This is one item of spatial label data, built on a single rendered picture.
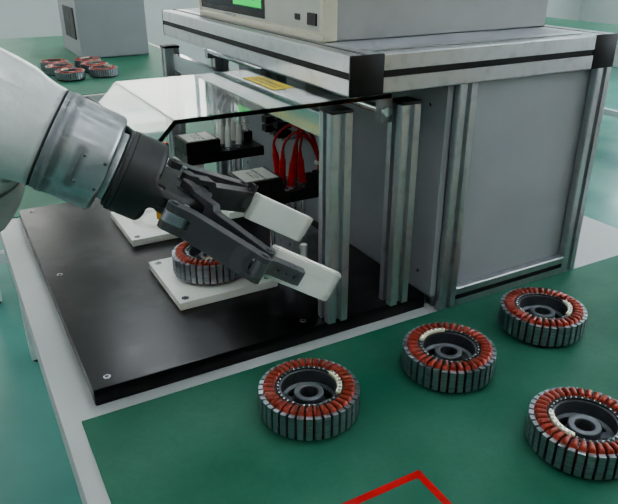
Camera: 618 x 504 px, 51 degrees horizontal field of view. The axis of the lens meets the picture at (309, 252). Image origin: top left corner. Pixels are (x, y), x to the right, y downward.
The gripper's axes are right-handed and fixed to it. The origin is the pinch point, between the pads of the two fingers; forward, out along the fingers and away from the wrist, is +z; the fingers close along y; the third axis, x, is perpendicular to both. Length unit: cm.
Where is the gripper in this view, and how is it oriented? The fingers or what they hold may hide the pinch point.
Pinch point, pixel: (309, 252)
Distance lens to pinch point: 65.4
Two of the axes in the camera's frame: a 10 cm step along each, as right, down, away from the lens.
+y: 1.8, 4.1, -8.9
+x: 4.8, -8.3, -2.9
